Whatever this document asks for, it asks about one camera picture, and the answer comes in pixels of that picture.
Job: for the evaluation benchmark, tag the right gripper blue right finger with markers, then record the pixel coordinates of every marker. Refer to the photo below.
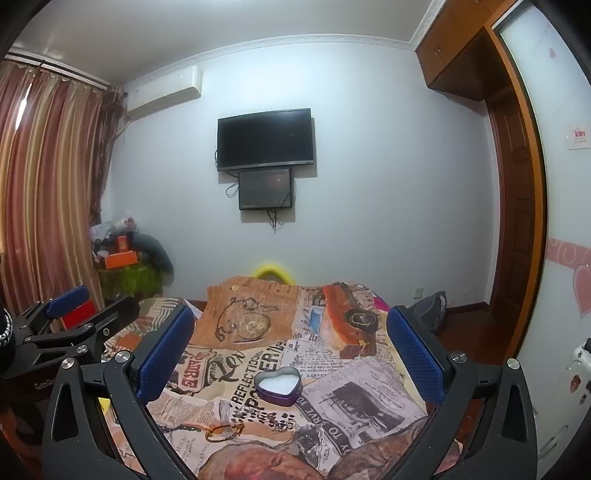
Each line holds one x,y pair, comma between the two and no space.
482,425

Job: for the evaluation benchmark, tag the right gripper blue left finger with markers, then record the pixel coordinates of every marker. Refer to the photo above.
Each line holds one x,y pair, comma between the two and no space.
77,443

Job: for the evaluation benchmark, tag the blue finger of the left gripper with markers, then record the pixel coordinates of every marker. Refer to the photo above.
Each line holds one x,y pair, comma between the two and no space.
87,341
69,302

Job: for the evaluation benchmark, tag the purple heart-shaped tin box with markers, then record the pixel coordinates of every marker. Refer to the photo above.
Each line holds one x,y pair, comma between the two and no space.
280,387

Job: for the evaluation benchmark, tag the red box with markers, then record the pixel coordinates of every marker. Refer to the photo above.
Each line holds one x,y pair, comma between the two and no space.
79,315

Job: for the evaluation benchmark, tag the orange box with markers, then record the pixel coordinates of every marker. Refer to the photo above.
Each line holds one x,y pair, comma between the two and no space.
120,260

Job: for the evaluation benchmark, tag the green patterned cabinet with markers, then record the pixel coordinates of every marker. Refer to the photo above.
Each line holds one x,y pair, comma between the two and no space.
140,281

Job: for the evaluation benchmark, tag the dark bag on floor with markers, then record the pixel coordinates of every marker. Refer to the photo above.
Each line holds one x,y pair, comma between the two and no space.
431,311

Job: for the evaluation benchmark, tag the striped red gold curtain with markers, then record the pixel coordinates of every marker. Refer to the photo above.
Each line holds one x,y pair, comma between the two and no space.
57,137

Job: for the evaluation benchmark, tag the newspaper print bed quilt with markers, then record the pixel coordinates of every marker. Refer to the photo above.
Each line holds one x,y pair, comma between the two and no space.
358,411

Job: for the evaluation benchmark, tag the brown wooden door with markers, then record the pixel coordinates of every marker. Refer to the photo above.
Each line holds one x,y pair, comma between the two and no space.
523,203

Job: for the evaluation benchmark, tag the white sliding wardrobe door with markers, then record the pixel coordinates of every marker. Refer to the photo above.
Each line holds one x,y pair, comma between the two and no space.
555,355

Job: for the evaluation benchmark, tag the wooden overhead cabinet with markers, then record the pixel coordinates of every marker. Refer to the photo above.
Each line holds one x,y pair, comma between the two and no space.
458,56

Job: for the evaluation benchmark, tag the yellow ring toy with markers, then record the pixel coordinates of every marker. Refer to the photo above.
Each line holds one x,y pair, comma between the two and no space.
273,272

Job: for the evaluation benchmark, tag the small black wall monitor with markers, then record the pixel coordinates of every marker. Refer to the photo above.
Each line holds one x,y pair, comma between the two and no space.
265,189

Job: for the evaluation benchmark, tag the white wall air conditioner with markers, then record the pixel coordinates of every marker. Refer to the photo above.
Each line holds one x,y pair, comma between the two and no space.
165,91

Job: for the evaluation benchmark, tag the large black wall television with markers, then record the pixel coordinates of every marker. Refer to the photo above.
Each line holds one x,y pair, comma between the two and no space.
264,139

